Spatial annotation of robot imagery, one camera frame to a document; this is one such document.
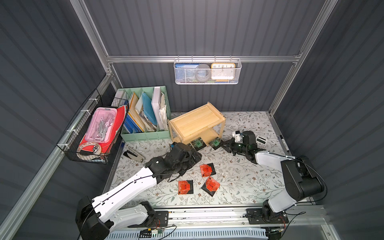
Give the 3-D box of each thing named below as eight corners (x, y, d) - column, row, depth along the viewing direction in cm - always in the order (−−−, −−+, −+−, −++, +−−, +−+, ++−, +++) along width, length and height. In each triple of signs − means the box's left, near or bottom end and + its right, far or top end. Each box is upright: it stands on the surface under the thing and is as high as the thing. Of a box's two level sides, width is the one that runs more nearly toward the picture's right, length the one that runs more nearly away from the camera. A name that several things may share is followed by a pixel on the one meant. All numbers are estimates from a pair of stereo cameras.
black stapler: (124, 155, 99) (123, 153, 97) (130, 148, 102) (129, 146, 100) (139, 164, 95) (138, 162, 93) (145, 157, 98) (144, 155, 96)
